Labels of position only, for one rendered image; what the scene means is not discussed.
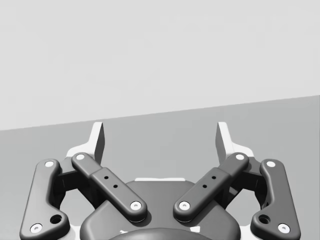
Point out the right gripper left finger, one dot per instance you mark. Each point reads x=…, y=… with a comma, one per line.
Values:
x=110, y=182

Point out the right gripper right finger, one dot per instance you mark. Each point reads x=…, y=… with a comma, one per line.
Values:
x=212, y=181

